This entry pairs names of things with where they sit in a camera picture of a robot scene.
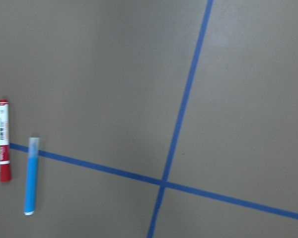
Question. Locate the blue highlighter pen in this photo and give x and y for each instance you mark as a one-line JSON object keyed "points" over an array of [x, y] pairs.
{"points": [[31, 176]]}

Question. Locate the red marker pen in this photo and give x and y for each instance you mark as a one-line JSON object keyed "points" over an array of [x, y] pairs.
{"points": [[5, 171]]}

